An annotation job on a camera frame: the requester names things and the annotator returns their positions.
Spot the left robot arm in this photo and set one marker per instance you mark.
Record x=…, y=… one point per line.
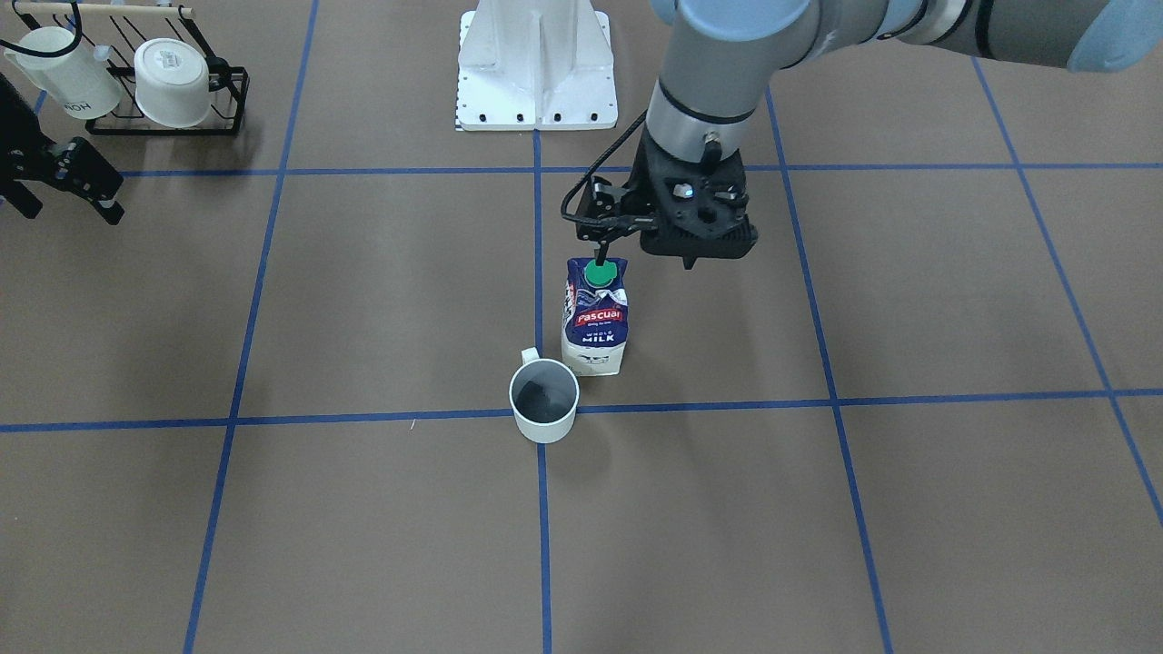
x=721, y=55

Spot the white pedestal column base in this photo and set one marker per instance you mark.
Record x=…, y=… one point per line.
x=535, y=65

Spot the white mug in rack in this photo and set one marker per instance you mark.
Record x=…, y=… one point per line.
x=76, y=81
x=171, y=83

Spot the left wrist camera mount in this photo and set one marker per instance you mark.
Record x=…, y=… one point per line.
x=594, y=207

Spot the white mug far in rack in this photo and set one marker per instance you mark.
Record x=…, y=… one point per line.
x=171, y=83

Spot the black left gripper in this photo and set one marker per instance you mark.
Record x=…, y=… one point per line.
x=611, y=208

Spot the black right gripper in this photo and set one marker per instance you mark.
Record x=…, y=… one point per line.
x=27, y=127

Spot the white mug with grey inside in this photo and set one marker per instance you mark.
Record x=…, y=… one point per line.
x=544, y=398

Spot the blue white milk carton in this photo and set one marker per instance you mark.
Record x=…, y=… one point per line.
x=595, y=323

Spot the black wire mug rack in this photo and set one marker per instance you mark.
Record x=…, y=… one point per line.
x=129, y=68

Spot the white mug near in rack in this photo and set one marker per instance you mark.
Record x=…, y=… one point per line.
x=76, y=81

